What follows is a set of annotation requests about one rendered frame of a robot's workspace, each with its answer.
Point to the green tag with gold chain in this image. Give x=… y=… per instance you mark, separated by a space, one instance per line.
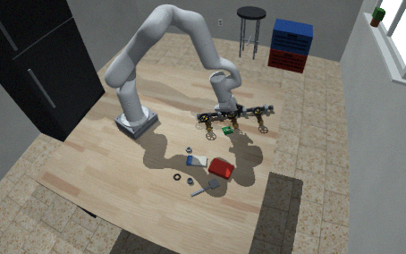
x=227 y=130

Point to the dark grey pipe with tee junction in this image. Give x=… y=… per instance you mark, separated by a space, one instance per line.
x=233 y=114

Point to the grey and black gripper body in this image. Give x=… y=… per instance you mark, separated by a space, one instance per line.
x=233 y=103

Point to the red rectangular block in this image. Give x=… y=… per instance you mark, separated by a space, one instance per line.
x=221 y=168

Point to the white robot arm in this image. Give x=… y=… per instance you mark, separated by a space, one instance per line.
x=150 y=32

